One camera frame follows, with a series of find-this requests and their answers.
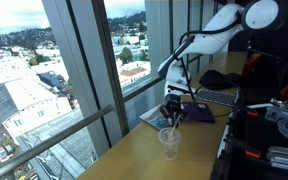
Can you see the orange black clamp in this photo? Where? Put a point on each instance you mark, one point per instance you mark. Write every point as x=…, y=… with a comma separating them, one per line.
x=247, y=110
x=248, y=150

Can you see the clear plastic cup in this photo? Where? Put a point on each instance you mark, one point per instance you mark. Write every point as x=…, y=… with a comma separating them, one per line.
x=170, y=148

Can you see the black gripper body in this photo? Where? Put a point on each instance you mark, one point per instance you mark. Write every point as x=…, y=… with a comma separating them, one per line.
x=173, y=110

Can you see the aluminium extrusion bar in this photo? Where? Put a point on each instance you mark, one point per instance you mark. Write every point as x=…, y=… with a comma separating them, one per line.
x=278, y=157

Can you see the purple notebook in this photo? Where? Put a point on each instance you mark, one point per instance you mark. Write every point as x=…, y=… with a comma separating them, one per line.
x=199, y=112

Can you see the black cloth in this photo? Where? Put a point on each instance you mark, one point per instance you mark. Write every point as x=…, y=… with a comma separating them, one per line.
x=214, y=80

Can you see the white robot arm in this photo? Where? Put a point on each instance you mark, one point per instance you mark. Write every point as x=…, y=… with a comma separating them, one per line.
x=257, y=16

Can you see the metal window handrail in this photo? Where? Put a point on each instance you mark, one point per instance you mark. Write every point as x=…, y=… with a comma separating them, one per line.
x=109, y=113

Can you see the black perforated breadboard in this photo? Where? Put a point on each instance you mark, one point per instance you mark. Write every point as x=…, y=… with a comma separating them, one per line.
x=233, y=164

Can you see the clear plastic straw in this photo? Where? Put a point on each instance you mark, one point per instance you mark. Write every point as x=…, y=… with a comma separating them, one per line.
x=171, y=136

